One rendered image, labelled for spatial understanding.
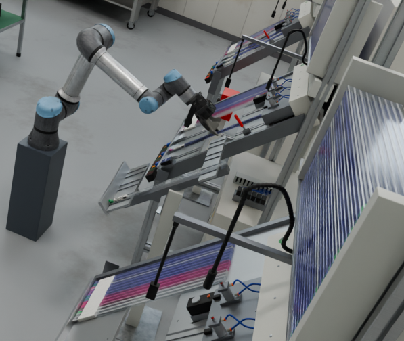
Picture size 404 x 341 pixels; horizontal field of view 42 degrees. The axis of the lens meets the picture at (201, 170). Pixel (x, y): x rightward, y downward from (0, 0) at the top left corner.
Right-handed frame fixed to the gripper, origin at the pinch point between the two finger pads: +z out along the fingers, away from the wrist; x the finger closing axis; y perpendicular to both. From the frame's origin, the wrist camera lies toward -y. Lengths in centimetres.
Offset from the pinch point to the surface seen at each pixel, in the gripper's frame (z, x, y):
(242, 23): 11, 460, -68
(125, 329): 39, -50, -81
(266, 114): 2.7, -17.2, 30.4
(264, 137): 9.3, -21.3, 24.1
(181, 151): -3.8, -4.9, -17.4
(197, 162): 0.8, -21.2, -7.0
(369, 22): -4, -23, 84
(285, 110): 6.3, -17.3, 37.6
